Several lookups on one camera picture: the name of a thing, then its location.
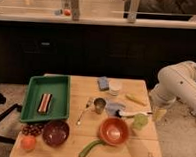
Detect silver metal fork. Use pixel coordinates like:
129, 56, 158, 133
76, 98, 93, 126

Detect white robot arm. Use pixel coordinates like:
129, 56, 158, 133
150, 60, 196, 114

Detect green plastic tray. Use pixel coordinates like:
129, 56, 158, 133
21, 75, 71, 123

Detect blue sponge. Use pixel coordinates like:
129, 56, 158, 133
97, 76, 109, 91

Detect white small container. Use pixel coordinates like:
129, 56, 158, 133
109, 80, 122, 96

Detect small metal cup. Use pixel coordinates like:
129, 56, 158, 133
94, 98, 106, 114

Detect blue cloth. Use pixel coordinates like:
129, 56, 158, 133
106, 102, 126, 116

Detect striped rectangular block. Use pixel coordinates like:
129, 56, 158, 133
37, 93, 52, 114

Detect light green cup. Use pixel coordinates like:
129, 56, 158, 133
133, 114, 148, 130

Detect dark purple bowl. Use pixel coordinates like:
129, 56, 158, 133
42, 120, 69, 147

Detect red small object on counter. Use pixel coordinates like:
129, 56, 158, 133
63, 9, 71, 16

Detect bunch of dark grapes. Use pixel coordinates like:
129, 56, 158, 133
22, 124, 43, 136

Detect orange fruit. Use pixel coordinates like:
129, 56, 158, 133
20, 136, 37, 151

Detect black tripod legs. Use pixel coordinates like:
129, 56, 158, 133
0, 103, 22, 144

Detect white handled brush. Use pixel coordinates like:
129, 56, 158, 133
115, 110, 152, 118

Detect orange pan green handle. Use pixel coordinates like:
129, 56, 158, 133
79, 117, 129, 157

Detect wooden post right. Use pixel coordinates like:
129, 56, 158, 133
127, 0, 140, 23

